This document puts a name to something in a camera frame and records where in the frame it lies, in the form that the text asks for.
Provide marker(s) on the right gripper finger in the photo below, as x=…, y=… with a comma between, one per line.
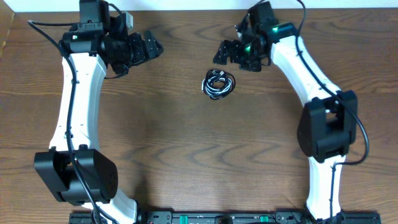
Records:
x=242, y=29
x=223, y=53

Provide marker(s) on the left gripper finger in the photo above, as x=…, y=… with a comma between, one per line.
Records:
x=153, y=47
x=140, y=59

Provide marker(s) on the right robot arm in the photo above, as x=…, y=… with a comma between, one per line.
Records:
x=327, y=127

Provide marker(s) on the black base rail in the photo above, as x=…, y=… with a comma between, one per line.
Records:
x=280, y=216

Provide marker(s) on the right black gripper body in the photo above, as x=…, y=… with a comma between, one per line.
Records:
x=245, y=55

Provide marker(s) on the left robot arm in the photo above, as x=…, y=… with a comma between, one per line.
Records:
x=73, y=169

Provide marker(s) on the brown cardboard panel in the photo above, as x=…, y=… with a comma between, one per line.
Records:
x=6, y=20

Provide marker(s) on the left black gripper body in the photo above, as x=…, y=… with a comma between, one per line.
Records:
x=127, y=53

